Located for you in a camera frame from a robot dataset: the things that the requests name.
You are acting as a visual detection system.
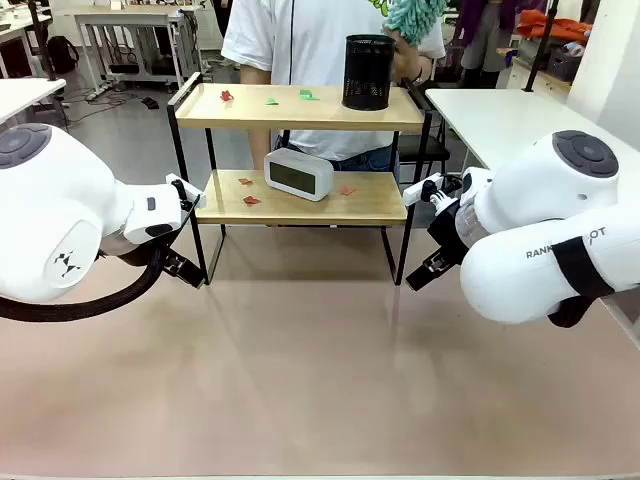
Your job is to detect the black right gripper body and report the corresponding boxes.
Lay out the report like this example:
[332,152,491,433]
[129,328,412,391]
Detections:
[428,197,471,266]

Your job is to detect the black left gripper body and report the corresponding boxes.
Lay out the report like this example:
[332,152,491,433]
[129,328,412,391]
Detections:
[160,244,190,275]

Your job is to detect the white digital alarm clock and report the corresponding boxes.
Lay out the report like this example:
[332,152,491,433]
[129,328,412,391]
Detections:
[263,147,335,203]

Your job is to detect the teal microfiber duster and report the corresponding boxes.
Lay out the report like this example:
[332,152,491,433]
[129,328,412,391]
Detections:
[382,0,449,47]

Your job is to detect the person's right forearm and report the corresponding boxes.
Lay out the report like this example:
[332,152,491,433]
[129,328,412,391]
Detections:
[248,130,274,171]

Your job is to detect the person's left hand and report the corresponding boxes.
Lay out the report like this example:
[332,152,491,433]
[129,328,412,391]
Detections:
[388,28,432,80]

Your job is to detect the black chair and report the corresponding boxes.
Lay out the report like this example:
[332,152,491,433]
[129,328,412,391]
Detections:
[398,130,451,179]

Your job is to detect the blue jeans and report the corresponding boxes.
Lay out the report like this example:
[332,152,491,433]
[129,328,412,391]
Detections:
[284,143,401,174]

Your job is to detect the large white side table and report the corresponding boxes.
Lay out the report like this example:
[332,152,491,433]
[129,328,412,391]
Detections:
[424,87,609,174]

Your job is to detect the white cabinet wood top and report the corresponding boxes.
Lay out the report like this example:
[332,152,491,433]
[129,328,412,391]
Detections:
[505,54,574,104]

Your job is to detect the black mesh pen holder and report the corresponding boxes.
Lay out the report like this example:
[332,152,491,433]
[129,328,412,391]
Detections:
[341,33,397,112]

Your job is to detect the white power strip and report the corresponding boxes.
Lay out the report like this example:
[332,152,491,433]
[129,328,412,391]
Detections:
[84,82,115,103]

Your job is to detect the background person in purple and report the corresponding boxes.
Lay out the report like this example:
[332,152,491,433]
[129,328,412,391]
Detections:
[447,0,521,90]

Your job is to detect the grey plastic crate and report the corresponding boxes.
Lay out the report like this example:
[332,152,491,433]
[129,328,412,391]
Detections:
[546,43,585,84]

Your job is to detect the black clamped pole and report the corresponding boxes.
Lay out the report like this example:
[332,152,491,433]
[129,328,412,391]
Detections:
[27,0,57,82]
[522,0,560,94]

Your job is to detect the small white side table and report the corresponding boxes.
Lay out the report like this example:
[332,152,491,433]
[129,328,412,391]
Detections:
[0,77,68,126]

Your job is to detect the orange cloth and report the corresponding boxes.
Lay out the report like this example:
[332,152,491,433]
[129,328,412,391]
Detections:
[516,9,594,45]

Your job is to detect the white t-shirt torso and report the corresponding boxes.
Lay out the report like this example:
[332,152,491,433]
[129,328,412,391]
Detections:
[221,0,447,162]

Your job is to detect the black backpack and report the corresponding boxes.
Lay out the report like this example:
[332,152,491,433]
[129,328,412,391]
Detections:
[46,35,80,75]

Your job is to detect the white partition panel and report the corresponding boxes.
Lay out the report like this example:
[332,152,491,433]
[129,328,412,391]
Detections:
[565,0,640,139]

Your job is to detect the grey-framed background desk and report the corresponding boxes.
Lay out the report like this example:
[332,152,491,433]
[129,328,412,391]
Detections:
[74,3,205,94]

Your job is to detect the white background desk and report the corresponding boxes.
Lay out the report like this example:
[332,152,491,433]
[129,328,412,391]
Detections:
[0,12,54,79]

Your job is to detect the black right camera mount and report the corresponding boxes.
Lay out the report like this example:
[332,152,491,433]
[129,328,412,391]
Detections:
[421,175,464,205]

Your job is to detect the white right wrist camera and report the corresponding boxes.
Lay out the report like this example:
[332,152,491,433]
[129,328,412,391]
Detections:
[402,172,444,206]

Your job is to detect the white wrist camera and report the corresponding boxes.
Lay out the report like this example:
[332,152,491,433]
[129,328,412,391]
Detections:
[165,172,207,211]
[402,172,444,206]

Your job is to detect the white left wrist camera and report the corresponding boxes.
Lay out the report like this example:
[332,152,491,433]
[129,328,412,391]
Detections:
[165,172,207,211]

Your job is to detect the black left arm cable sleeve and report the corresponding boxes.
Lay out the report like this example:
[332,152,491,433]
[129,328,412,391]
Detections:
[0,243,167,324]

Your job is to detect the black right arm strap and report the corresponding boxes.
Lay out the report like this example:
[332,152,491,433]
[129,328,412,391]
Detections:
[552,237,617,301]

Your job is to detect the two-tier wooden black-frame shelf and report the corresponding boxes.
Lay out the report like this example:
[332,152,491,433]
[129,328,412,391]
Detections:
[167,72,434,287]

